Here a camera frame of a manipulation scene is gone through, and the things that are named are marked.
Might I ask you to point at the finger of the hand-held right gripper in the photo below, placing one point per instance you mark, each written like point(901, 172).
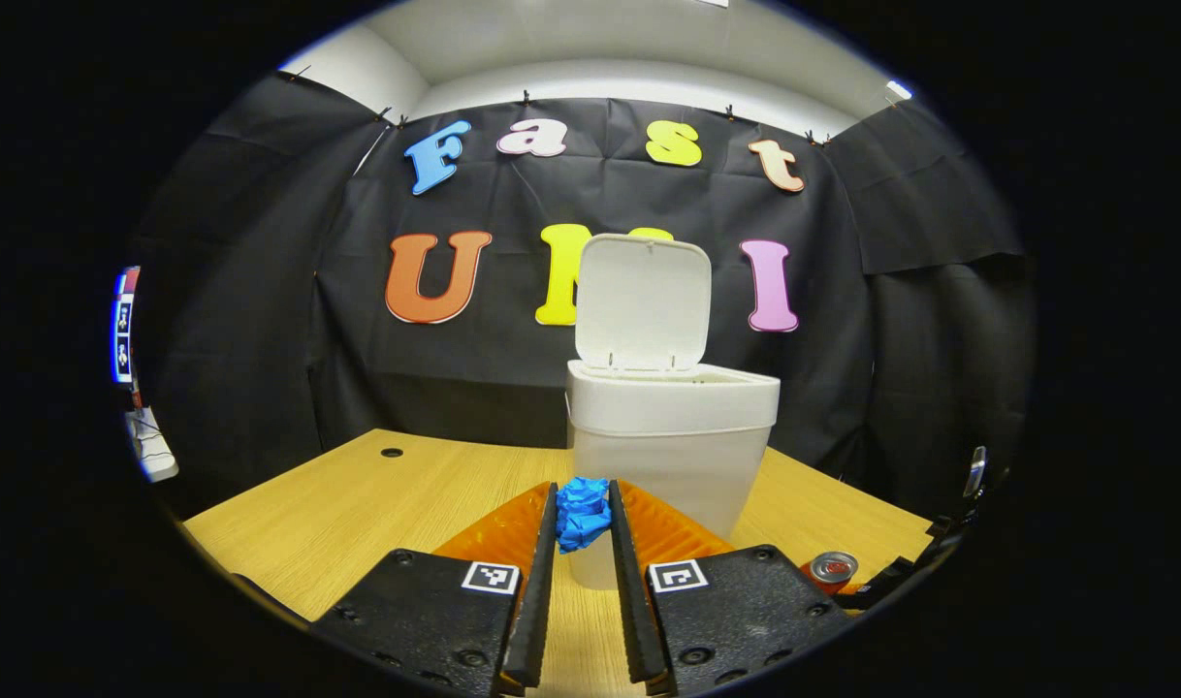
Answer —
point(901, 577)

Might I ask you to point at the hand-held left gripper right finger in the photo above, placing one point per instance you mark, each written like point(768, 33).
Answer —
point(634, 601)

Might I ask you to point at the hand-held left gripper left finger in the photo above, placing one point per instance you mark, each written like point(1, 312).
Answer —
point(540, 601)

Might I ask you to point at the red pop can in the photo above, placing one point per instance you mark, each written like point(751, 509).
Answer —
point(831, 570)

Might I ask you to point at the blue paper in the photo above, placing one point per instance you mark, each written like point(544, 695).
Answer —
point(583, 514)

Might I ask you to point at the white desktop garbage bin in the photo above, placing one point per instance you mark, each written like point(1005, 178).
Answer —
point(668, 456)

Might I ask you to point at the wooden desktop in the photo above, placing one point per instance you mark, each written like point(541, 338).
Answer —
point(377, 514)

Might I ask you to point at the ceiling light panel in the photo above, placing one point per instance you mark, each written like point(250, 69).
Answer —
point(899, 90)

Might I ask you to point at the white side table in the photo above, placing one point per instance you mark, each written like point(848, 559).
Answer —
point(154, 456)

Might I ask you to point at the black backdrop cloth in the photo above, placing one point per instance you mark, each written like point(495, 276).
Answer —
point(261, 291)

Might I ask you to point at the computer monitor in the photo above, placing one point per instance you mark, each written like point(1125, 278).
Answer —
point(123, 330)

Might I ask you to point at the row of small cloth clips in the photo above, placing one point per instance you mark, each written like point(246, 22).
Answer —
point(526, 98)

